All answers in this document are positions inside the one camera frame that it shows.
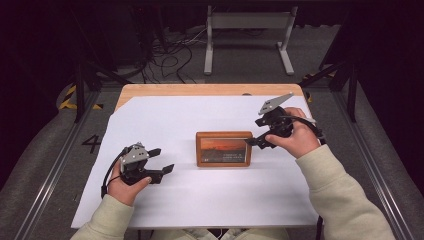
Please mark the person's legs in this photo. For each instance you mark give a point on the person's legs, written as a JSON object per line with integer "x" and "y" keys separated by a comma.
{"x": 220, "y": 234}

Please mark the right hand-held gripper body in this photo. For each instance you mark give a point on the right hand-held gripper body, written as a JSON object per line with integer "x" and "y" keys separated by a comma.
{"x": 278, "y": 121}

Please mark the aluminium floor rail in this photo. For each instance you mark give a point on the aluminium floor rail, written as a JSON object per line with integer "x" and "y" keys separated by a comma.
{"x": 50, "y": 173}
{"x": 376, "y": 173}

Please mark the white metal stand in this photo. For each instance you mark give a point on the white metal stand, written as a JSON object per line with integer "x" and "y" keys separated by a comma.
{"x": 250, "y": 21}

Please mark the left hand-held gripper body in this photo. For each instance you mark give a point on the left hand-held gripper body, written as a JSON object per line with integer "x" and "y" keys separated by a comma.
{"x": 135, "y": 156}

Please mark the person's left hand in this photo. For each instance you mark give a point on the person's left hand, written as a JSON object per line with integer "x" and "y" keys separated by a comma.
{"x": 125, "y": 191}

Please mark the wooden photo frame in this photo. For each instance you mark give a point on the wooden photo frame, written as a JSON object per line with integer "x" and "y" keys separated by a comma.
{"x": 223, "y": 150}

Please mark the black metal stand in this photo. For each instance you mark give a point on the black metal stand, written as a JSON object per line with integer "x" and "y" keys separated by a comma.
{"x": 81, "y": 86}
{"x": 350, "y": 86}

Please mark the person's right hand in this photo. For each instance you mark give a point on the person's right hand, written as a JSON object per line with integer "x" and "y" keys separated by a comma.
{"x": 301, "y": 140}

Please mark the white paper sheet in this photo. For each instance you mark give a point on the white paper sheet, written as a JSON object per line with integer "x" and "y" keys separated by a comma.
{"x": 200, "y": 200}

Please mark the yellow black hazard tape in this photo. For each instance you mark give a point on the yellow black hazard tape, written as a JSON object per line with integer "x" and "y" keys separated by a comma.
{"x": 66, "y": 101}

